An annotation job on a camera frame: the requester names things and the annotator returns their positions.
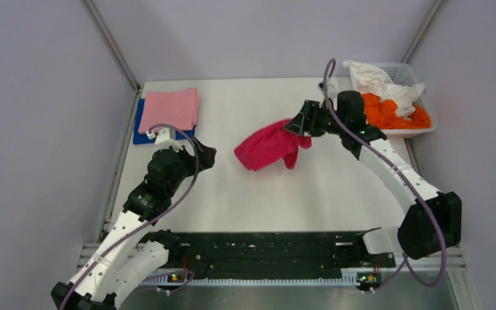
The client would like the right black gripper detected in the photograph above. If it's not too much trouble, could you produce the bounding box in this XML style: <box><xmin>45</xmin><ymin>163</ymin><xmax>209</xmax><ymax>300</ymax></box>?
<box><xmin>284</xmin><ymin>99</ymin><xmax>347</xmax><ymax>137</ymax></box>

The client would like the magenta t shirt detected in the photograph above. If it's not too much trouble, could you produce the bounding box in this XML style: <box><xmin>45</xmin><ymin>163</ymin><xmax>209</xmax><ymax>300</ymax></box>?
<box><xmin>234</xmin><ymin>119</ymin><xmax>312</xmax><ymax>171</ymax></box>

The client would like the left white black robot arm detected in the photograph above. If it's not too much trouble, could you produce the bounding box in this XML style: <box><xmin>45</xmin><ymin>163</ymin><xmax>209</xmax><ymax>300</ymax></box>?
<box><xmin>51</xmin><ymin>138</ymin><xmax>217</xmax><ymax>309</ymax></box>

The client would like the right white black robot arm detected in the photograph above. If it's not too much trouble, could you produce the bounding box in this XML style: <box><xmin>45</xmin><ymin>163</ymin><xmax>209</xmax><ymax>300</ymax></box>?
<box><xmin>284</xmin><ymin>90</ymin><xmax>462</xmax><ymax>266</ymax></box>

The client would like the folded pink t shirt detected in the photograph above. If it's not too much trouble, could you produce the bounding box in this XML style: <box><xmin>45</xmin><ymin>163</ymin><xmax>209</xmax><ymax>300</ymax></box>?
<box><xmin>138</xmin><ymin>88</ymin><xmax>200</xmax><ymax>134</ymax></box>

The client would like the folded blue t shirt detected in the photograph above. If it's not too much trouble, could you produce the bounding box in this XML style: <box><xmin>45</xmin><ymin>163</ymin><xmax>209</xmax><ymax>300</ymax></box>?
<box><xmin>132</xmin><ymin>98</ymin><xmax>196</xmax><ymax>145</ymax></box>

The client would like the crumpled white t shirt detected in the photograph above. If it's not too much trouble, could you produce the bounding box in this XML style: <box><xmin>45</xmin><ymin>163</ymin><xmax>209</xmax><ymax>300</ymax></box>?
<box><xmin>342</xmin><ymin>60</ymin><xmax>426</xmax><ymax>116</ymax></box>

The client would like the crumpled orange t shirt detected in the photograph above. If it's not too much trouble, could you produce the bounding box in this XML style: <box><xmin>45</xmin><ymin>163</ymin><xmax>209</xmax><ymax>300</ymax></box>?
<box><xmin>362</xmin><ymin>93</ymin><xmax>431</xmax><ymax>130</ymax></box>

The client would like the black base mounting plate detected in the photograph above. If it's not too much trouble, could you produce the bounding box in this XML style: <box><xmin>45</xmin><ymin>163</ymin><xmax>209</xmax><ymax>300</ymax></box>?
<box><xmin>138</xmin><ymin>231</ymin><xmax>397</xmax><ymax>281</ymax></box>

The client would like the white plastic basket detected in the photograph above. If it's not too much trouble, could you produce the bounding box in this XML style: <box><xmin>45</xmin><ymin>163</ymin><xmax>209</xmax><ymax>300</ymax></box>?
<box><xmin>318</xmin><ymin>62</ymin><xmax>438</xmax><ymax>140</ymax></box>

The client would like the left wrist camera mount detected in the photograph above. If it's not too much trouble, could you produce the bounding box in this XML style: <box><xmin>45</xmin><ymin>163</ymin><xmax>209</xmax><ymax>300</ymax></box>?
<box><xmin>146</xmin><ymin>127</ymin><xmax>182</xmax><ymax>151</ymax></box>

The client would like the aluminium frame rail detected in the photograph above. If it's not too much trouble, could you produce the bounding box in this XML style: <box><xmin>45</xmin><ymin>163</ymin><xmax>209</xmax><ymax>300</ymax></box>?
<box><xmin>77</xmin><ymin>243</ymin><xmax>466</xmax><ymax>287</ymax></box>

